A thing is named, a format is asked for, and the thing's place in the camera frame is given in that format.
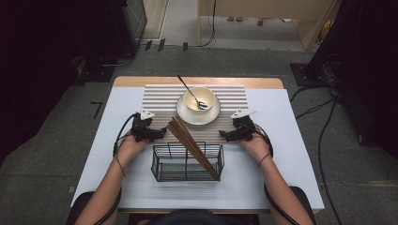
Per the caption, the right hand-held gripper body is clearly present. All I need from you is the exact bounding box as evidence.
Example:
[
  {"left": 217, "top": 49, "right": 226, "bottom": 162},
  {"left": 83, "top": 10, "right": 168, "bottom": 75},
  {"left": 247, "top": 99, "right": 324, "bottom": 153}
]
[{"left": 230, "top": 108, "right": 257, "bottom": 142}]

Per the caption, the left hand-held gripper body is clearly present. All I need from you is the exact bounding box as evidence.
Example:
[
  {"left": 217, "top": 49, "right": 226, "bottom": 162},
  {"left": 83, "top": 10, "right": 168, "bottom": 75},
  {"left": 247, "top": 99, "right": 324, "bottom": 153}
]
[{"left": 130, "top": 107, "right": 158, "bottom": 143}]

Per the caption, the cream ceramic bowl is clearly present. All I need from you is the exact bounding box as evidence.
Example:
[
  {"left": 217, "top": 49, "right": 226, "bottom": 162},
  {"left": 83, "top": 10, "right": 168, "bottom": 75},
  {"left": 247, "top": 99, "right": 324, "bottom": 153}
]
[{"left": 183, "top": 86, "right": 217, "bottom": 115}]

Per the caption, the black wire basket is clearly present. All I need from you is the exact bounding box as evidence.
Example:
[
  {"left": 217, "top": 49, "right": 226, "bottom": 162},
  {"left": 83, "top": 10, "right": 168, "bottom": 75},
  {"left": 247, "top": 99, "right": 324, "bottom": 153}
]
[{"left": 150, "top": 141, "right": 225, "bottom": 183}]

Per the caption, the person's right hand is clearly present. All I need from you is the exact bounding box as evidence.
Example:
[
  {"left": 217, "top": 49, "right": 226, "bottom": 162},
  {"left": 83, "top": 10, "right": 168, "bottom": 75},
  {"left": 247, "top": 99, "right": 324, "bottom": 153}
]
[{"left": 237, "top": 133, "right": 272, "bottom": 164}]

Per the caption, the person's left hand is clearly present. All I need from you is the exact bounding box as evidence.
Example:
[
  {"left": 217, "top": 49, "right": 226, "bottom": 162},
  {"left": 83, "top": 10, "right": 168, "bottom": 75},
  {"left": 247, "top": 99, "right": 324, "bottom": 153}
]
[{"left": 116, "top": 134, "right": 150, "bottom": 167}]

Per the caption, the striped placemat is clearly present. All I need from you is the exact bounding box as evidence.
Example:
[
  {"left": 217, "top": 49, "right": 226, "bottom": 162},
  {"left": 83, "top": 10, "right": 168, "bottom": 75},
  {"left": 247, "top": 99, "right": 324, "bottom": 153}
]
[{"left": 139, "top": 83, "right": 254, "bottom": 145}]

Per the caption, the bundle of brown chopsticks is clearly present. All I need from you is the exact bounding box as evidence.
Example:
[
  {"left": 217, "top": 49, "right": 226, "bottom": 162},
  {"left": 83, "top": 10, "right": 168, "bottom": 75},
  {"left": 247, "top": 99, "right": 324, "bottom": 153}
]
[{"left": 166, "top": 116, "right": 222, "bottom": 182}]

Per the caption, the right wrist hair band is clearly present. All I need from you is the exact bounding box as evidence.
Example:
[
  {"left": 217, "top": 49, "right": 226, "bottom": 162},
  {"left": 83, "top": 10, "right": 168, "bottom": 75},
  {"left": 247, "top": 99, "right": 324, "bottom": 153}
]
[{"left": 257, "top": 152, "right": 272, "bottom": 169}]

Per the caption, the wrist hair band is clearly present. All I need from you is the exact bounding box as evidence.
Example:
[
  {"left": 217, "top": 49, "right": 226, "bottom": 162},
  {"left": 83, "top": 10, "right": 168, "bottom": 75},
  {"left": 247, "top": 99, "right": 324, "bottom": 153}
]
[
  {"left": 257, "top": 152, "right": 272, "bottom": 169},
  {"left": 115, "top": 155, "right": 127, "bottom": 178}
]

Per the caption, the left wrist hair band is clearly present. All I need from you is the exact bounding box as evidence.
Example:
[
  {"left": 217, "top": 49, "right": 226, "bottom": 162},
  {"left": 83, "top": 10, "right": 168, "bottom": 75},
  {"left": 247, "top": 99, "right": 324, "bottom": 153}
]
[{"left": 115, "top": 155, "right": 127, "bottom": 178}]

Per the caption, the white table sheet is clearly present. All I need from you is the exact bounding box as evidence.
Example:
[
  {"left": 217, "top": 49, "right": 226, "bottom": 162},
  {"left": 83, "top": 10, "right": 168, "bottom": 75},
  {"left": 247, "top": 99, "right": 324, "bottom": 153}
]
[{"left": 70, "top": 86, "right": 326, "bottom": 211}]

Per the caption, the metal spoon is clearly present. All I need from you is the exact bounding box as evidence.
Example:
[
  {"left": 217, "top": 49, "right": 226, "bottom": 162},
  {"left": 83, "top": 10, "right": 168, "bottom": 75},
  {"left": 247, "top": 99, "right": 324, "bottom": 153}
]
[{"left": 176, "top": 74, "right": 209, "bottom": 111}]

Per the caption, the black stand base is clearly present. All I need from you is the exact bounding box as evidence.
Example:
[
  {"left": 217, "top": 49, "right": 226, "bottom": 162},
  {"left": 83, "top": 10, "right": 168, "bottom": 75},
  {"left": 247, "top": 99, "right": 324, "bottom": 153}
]
[{"left": 289, "top": 62, "right": 333, "bottom": 87}]

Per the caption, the person's dark clothing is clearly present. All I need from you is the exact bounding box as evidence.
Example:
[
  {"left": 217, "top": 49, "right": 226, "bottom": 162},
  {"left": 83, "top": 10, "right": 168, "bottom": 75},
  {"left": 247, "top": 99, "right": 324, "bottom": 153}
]
[{"left": 149, "top": 209, "right": 249, "bottom": 225}]

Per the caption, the black equipment cabinet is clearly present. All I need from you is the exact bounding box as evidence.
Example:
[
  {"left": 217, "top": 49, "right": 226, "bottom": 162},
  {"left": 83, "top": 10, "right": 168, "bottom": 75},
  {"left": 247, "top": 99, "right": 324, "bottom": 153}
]
[{"left": 107, "top": 0, "right": 148, "bottom": 59}]

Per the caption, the yellow object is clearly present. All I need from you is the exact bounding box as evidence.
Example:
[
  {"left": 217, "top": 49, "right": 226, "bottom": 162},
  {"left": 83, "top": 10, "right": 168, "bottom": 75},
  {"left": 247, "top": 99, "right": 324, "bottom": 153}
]
[{"left": 318, "top": 19, "right": 335, "bottom": 44}]

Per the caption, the left hand-held gripper cable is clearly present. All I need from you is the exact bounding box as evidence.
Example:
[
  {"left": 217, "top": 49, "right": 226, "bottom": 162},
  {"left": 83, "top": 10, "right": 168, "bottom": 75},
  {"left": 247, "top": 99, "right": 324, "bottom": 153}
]
[{"left": 93, "top": 112, "right": 141, "bottom": 225}]

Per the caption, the hand-held gripper cable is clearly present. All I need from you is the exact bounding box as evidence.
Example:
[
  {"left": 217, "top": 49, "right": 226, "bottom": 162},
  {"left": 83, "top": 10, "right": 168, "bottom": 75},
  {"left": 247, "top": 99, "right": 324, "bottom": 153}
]
[
  {"left": 253, "top": 123, "right": 301, "bottom": 225},
  {"left": 93, "top": 112, "right": 141, "bottom": 225}
]

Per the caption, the right hand-held gripper cable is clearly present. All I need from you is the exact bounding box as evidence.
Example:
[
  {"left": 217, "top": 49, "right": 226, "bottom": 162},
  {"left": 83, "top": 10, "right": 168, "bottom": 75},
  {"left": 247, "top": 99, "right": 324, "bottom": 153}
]
[{"left": 253, "top": 123, "right": 301, "bottom": 225}]

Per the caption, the black floor cable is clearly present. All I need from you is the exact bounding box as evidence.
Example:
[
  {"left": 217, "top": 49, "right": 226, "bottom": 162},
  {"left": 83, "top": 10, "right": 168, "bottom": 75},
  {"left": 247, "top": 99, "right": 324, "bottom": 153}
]
[{"left": 289, "top": 83, "right": 345, "bottom": 225}]

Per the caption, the hanging black cable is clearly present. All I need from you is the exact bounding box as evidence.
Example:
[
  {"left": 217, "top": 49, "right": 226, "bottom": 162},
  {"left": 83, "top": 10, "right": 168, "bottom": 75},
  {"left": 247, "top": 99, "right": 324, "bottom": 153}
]
[{"left": 197, "top": 0, "right": 218, "bottom": 49}]

